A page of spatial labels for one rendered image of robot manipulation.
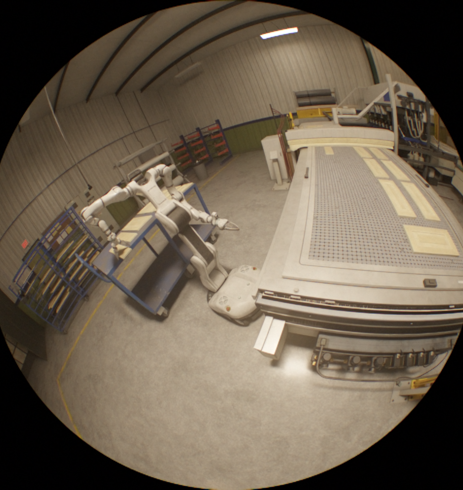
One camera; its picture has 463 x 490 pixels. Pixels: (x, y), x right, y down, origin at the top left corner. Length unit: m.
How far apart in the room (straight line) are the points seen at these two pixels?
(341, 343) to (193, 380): 1.41
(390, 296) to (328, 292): 0.37
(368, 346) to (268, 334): 0.68
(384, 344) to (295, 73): 7.96
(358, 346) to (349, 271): 0.51
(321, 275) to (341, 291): 0.14
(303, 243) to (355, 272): 0.38
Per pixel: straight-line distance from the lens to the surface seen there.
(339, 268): 0.98
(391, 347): 1.32
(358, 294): 0.95
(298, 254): 1.03
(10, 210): 7.35
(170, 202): 1.39
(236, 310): 1.51
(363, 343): 1.24
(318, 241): 1.11
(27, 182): 7.33
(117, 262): 1.73
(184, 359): 1.99
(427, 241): 1.41
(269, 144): 4.06
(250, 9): 6.90
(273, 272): 1.00
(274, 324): 1.08
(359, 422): 1.82
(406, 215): 1.55
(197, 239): 1.41
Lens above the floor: 1.64
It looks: 39 degrees down
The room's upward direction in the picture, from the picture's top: 25 degrees counter-clockwise
